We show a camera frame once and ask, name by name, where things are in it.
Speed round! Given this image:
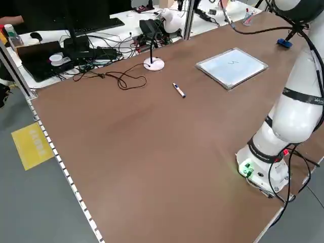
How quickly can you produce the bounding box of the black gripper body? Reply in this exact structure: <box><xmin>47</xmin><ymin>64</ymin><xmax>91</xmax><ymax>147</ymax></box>
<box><xmin>293</xmin><ymin>24</ymin><xmax>311</xmax><ymax>36</ymax></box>

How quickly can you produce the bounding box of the blue whiteboard eraser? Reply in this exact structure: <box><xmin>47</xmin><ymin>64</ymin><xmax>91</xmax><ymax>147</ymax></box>
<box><xmin>276</xmin><ymin>38</ymin><xmax>293</xmax><ymax>49</ymax></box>

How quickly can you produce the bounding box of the blue white whiteboard marker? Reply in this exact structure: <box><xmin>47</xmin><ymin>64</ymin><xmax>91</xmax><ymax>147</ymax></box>
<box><xmin>173</xmin><ymin>82</ymin><xmax>187</xmax><ymax>99</ymax></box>

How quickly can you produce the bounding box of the silver framed whiteboard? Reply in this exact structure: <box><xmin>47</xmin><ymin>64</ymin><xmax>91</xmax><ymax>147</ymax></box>
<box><xmin>194</xmin><ymin>47</ymin><xmax>269</xmax><ymax>91</ymax></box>

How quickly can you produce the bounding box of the clear plastic pen cup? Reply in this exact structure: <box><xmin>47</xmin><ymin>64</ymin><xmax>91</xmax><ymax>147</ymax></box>
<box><xmin>242</xmin><ymin>11</ymin><xmax>255</xmax><ymax>26</ymax></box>

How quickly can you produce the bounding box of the black power adapter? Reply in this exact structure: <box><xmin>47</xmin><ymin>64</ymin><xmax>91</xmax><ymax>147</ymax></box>
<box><xmin>196</xmin><ymin>9</ymin><xmax>212</xmax><ymax>23</ymax></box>

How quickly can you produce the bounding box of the white desk lamp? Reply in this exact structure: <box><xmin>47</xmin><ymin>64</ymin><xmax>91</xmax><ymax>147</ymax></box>
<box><xmin>143</xmin><ymin>7</ymin><xmax>186</xmax><ymax>72</ymax></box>

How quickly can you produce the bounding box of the black finned power supply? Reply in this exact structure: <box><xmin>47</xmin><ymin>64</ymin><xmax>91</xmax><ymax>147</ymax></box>
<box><xmin>139</xmin><ymin>19</ymin><xmax>163</xmax><ymax>39</ymax></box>

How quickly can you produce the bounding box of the black keyboard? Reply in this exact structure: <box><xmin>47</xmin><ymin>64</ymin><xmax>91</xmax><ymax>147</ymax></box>
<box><xmin>72</xmin><ymin>18</ymin><xmax>126</xmax><ymax>36</ymax></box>

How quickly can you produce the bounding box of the black computer monitor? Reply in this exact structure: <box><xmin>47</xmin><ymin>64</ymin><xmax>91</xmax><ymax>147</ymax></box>
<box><xmin>14</xmin><ymin>0</ymin><xmax>111</xmax><ymax>58</ymax></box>

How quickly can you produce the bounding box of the white round puck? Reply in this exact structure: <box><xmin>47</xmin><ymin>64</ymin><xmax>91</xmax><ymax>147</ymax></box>
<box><xmin>49</xmin><ymin>53</ymin><xmax>64</xmax><ymax>67</ymax></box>

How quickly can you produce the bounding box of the black laptop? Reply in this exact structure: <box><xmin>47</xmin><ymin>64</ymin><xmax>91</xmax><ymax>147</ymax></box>
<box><xmin>16</xmin><ymin>40</ymin><xmax>75</xmax><ymax>83</ymax></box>

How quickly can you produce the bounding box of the clear bottle white cap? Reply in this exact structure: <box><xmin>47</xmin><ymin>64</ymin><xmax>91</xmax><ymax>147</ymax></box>
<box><xmin>4</xmin><ymin>24</ymin><xmax>25</xmax><ymax>48</ymax></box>

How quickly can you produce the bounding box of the yellow floor sign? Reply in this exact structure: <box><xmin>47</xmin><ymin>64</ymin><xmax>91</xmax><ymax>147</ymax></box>
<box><xmin>11</xmin><ymin>122</ymin><xmax>55</xmax><ymax>172</ymax></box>

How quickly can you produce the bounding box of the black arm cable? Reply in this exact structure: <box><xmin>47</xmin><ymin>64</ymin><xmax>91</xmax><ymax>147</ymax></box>
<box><xmin>227</xmin><ymin>10</ymin><xmax>324</xmax><ymax>100</ymax></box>

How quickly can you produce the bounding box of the aluminium frame post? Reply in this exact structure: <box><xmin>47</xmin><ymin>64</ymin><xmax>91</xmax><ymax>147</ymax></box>
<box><xmin>183</xmin><ymin>0</ymin><xmax>201</xmax><ymax>42</ymax></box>

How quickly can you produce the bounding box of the black base cable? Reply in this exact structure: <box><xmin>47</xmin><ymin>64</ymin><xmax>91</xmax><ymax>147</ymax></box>
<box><xmin>267</xmin><ymin>145</ymin><xmax>321</xmax><ymax>204</ymax></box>

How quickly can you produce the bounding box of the black lamp cable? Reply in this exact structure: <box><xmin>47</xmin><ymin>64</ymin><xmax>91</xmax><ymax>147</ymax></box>
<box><xmin>72</xmin><ymin>63</ymin><xmax>152</xmax><ymax>90</ymax></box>

